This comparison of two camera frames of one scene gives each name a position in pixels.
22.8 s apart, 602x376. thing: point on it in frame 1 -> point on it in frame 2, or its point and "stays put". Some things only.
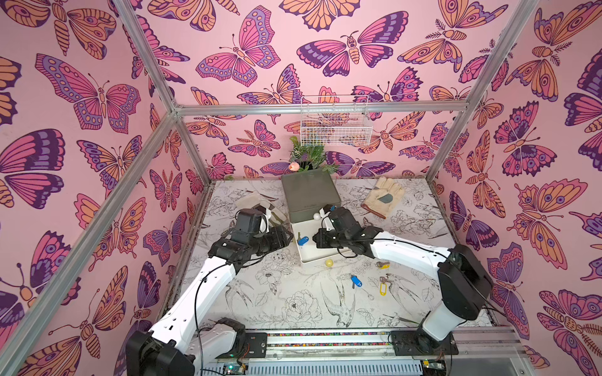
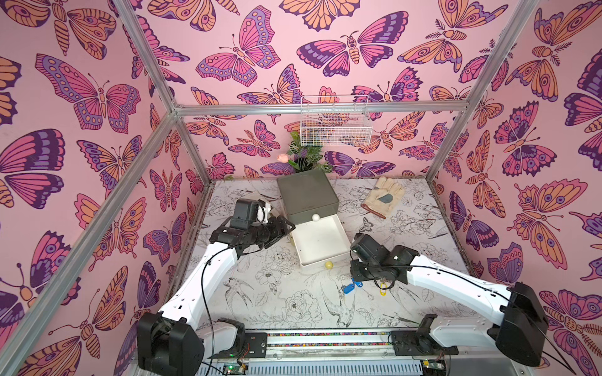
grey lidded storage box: x=306 y=193 stays put
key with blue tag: x=301 y=241 -> x=349 y=288
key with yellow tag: x=383 y=285 stays put
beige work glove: x=384 y=197 stays put
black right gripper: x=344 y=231 -> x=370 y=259
